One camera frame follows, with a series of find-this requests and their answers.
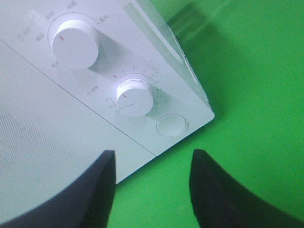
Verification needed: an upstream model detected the green tablecloth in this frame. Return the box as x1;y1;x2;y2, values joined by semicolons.
108;0;304;228

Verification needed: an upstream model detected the white lower timer knob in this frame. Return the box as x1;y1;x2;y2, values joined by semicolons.
116;78;159;117

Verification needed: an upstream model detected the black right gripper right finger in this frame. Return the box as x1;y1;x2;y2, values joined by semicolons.
189;149;304;228

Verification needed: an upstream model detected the white microwave oven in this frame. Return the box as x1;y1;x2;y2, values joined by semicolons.
0;0;215;185

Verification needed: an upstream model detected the white microwave door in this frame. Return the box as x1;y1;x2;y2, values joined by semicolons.
0;44;153;223

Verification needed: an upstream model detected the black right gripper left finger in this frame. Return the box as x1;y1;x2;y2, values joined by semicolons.
1;150;116;228

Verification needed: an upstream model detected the round white door button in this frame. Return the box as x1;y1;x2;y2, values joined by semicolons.
156;114;186;137

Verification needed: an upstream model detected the white upper power knob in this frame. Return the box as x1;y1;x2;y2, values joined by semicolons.
51;19;100;70

